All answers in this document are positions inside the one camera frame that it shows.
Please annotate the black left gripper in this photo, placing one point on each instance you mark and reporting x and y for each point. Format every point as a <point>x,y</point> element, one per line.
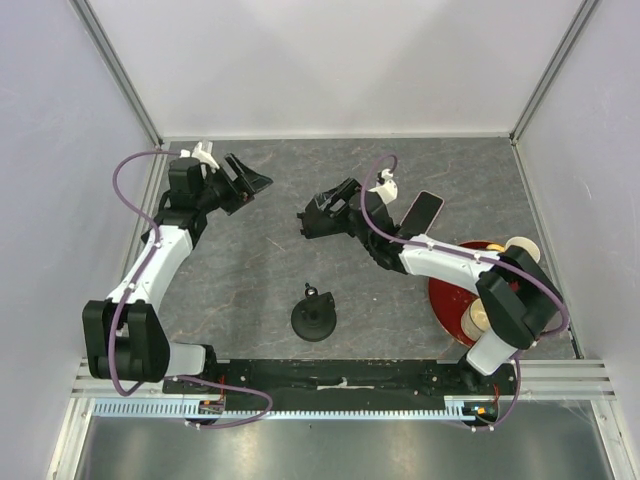
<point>247,181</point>

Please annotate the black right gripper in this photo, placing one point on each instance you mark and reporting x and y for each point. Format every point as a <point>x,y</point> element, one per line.
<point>326,200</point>

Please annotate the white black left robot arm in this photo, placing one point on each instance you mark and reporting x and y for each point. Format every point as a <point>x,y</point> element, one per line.
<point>124,338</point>

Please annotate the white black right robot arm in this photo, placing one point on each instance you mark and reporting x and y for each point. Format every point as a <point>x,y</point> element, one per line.
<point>517,296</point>

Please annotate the black phone pink case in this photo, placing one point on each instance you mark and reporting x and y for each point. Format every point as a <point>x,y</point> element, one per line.
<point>421,215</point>

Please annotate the red round tray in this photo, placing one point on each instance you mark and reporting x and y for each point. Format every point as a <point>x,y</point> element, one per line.
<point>448,303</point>

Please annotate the beige paper cup lower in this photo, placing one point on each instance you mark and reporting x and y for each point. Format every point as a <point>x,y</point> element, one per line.
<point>474,320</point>

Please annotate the beige paper cup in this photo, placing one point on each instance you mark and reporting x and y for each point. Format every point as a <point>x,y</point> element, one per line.
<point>526,244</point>
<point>474,320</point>

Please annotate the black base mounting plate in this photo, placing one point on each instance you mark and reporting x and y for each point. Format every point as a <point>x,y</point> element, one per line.
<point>360,383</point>

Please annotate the beige paper cup upper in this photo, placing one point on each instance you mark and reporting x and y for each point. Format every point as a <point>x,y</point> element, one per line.
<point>526,244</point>

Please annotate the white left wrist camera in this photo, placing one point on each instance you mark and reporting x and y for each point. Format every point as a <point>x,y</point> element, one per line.
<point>203,153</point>

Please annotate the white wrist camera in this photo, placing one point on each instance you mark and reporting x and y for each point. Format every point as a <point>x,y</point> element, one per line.
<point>385,186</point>
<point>203,153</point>

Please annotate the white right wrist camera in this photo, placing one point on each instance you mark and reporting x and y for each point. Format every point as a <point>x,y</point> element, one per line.
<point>385,186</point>

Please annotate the black round base mount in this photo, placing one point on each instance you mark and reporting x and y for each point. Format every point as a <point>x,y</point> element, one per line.
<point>314,318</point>

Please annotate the left aluminium frame post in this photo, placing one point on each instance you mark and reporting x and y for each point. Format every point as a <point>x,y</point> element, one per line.
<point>101,41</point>

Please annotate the aluminium frame post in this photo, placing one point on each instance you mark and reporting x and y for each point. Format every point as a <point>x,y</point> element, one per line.
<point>561,54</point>
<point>101,41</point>

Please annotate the grey slotted cable duct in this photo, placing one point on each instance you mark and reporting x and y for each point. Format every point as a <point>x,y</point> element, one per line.
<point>201,409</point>

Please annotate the right aluminium frame post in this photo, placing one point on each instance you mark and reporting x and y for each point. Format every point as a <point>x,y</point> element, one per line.
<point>561,54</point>

